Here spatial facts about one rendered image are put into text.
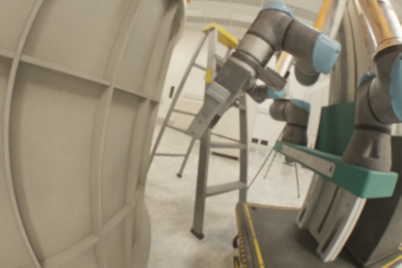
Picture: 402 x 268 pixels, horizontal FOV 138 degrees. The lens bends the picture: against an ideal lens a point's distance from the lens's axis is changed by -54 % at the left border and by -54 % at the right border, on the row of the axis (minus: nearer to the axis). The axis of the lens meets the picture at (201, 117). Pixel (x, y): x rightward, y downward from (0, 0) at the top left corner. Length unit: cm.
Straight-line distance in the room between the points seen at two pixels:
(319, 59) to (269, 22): 12
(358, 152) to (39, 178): 63
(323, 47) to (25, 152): 51
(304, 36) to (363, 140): 27
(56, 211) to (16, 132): 17
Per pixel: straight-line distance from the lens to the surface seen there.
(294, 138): 83
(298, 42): 33
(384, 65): 38
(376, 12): 44
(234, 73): 29
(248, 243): 71
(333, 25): 53
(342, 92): 90
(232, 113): 348
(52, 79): 30
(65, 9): 31
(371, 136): 45
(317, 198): 89
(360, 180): 42
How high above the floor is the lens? 75
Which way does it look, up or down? level
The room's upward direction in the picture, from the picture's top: 12 degrees clockwise
